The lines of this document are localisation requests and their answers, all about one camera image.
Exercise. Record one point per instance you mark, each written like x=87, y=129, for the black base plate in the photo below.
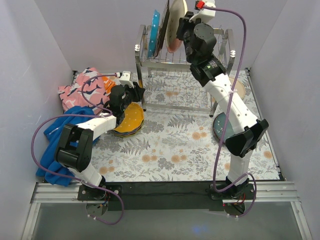
x=164, y=195

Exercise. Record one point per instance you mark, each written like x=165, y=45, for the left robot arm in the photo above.
x=74, y=148

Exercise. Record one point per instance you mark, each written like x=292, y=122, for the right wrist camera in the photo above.
x=205, y=15

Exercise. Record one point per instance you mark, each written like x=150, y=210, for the beige plate with sprig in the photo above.
x=239, y=87

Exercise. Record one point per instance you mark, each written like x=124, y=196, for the orange dotted plate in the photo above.
x=133, y=118

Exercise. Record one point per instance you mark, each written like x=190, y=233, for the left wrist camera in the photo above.
x=125, y=79

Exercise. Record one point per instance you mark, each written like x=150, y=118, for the dark green brown plate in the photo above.
x=218, y=126

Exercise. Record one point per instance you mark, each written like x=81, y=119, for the blue dotted plate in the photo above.
x=153, y=34
x=130, y=132

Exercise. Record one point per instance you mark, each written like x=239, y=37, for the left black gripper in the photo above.
x=136, y=91

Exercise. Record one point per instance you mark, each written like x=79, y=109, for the steel dish rack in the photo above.
x=167, y=79

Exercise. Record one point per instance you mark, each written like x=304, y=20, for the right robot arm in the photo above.
x=199, y=40

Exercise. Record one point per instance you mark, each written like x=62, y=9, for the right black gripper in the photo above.
x=181, y=27

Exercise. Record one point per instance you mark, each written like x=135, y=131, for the blue fleece cloth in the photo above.
x=57, y=173

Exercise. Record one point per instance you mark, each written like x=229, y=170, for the cream white plate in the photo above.
x=177, y=10

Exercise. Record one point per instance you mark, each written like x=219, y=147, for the aluminium frame rail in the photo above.
x=281, y=191

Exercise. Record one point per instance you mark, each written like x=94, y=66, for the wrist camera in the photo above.
x=125, y=79
x=205, y=15

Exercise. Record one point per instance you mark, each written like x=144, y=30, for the black square plate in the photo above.
x=162, y=29

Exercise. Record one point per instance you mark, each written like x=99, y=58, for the pink whale pattern cloth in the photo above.
x=87, y=91

